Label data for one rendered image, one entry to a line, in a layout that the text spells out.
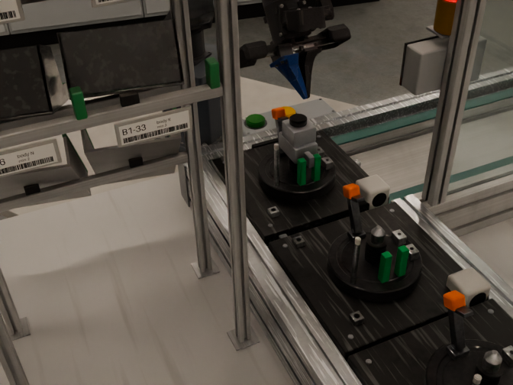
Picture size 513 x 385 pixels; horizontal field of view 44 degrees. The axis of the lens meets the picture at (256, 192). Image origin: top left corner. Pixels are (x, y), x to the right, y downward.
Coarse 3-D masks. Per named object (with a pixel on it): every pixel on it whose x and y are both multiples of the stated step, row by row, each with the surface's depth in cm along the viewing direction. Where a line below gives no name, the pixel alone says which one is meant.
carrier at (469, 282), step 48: (288, 240) 102; (336, 240) 98; (384, 240) 93; (432, 240) 101; (336, 288) 93; (384, 288) 90; (432, 288) 93; (480, 288) 90; (336, 336) 86; (384, 336) 86
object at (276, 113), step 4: (276, 108) 114; (280, 108) 114; (284, 108) 114; (272, 112) 115; (276, 112) 113; (280, 112) 114; (284, 112) 114; (276, 116) 114; (280, 116) 114; (284, 116) 114; (276, 120) 114; (280, 120) 113; (276, 124) 115; (280, 124) 115; (276, 128) 116; (280, 128) 115; (280, 148) 116
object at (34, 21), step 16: (48, 0) 372; (64, 0) 374; (80, 0) 376; (32, 16) 374; (48, 16) 377; (64, 16) 379; (80, 16) 382; (96, 16) 385; (112, 16) 387; (128, 16) 390; (16, 32) 379; (32, 32) 383; (48, 32) 386
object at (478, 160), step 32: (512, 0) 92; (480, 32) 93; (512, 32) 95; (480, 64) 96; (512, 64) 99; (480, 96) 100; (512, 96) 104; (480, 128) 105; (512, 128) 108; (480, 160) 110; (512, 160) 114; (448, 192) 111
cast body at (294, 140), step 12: (288, 120) 108; (300, 120) 106; (288, 132) 107; (300, 132) 106; (312, 132) 107; (288, 144) 109; (300, 144) 107; (312, 144) 108; (288, 156) 110; (300, 156) 108; (312, 156) 107
